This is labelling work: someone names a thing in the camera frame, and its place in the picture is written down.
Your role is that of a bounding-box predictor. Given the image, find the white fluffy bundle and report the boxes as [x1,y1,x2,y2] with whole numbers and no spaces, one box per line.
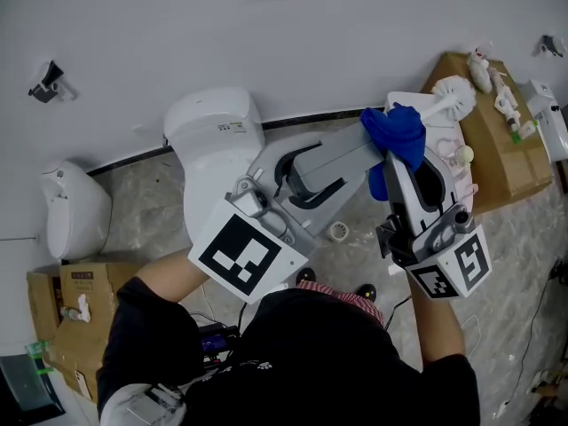
[465,55,493,95]

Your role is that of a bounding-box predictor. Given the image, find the clear bottle cream cap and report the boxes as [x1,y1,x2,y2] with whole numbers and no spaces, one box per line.
[452,145,475,168]

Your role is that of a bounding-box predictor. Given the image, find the person's black shirt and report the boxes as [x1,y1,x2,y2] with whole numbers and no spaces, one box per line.
[96,277,483,426]

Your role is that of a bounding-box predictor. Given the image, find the clear bottle green cap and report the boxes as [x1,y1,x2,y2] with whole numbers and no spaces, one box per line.
[24,339,50,359]

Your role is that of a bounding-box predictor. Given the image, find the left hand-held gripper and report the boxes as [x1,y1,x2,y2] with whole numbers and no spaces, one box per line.
[186,120,369,305]

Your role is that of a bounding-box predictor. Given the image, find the grey wall bracket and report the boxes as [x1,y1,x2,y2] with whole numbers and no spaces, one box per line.
[534,35,567,59]

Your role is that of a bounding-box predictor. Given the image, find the plain brown cardboard box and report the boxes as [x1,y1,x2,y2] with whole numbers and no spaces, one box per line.
[420,51,556,216]

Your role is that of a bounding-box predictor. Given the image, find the person's right forearm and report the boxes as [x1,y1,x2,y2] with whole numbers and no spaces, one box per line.
[406,277,467,364]

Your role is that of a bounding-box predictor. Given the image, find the white toilet with tank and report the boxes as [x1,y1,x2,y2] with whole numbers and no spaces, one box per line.
[162,86,267,250]

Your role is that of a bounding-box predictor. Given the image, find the black box blue screen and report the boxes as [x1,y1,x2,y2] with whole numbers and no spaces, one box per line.
[199,321,243,366]

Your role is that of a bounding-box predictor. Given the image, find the white flat-lid smart toilet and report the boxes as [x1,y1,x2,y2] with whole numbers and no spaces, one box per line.
[383,90,479,215]

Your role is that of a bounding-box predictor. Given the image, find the blue cloth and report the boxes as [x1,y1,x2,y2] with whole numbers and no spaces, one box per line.
[359,102,427,202]

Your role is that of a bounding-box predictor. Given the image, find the small white bottle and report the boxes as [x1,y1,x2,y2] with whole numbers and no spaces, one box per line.
[59,294,92,323]

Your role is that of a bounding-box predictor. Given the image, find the white square-tank toilet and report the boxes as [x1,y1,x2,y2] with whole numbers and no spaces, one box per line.
[521,79,568,163]

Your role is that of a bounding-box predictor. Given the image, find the white plastic sprayer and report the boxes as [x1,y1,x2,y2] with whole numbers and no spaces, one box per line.
[487,67,539,145]

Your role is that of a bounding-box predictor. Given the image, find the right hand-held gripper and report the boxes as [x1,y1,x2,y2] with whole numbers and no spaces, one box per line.
[375,146,493,300]

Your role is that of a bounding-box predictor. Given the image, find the person's left forearm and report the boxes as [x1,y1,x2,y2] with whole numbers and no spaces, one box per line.
[135,250,218,304]

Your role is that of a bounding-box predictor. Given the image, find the dark window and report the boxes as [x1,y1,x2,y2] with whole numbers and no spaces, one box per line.
[0,352,67,421]

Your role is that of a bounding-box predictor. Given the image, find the red checked trousers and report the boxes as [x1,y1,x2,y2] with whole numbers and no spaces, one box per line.
[296,280,386,327]

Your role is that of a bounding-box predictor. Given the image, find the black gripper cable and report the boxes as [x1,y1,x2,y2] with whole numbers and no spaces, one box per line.
[383,294,414,331]

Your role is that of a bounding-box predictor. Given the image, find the large torn cardboard box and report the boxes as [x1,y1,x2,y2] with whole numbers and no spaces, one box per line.
[26,262,143,403]

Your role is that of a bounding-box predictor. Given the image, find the grey-handled white toilet brush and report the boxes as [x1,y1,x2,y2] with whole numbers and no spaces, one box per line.
[286,75,478,201]

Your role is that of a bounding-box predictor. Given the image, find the thin white cable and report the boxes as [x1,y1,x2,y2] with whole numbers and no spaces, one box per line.
[461,313,483,359]

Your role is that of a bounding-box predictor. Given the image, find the white egg-shaped toilet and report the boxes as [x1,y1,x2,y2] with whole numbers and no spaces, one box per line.
[39,160,113,261]

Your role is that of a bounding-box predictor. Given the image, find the black and white plastic bracket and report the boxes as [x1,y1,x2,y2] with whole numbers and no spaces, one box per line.
[28,59,79,105]

